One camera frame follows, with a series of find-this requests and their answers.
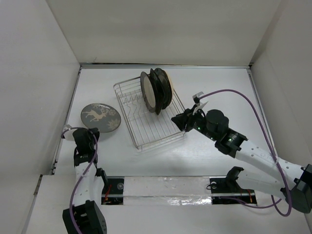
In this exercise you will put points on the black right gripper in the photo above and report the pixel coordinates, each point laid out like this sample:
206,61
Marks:
181,119

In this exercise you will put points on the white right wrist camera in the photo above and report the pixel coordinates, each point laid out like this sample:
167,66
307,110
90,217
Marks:
198,104

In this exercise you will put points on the silver front table rail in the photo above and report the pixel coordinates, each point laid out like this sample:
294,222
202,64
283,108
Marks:
173,190

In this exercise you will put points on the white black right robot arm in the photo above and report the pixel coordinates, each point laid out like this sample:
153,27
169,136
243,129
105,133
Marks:
280,178

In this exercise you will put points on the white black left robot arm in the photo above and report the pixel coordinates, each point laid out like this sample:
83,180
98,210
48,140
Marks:
84,215

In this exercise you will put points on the steel wire dish rack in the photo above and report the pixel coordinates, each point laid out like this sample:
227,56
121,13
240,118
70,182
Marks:
146,129

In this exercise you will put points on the cream plate black striped rim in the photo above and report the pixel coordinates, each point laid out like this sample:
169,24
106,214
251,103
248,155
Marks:
166,85

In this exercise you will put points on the beige plate leaf pattern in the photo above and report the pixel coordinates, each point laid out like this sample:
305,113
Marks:
171,84

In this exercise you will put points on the grey plate tree pattern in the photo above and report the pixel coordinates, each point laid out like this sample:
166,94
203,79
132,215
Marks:
101,116

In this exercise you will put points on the cream plate brown metallic rim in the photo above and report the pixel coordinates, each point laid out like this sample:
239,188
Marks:
148,92

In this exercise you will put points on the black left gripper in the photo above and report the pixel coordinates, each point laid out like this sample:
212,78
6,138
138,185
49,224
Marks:
95,130

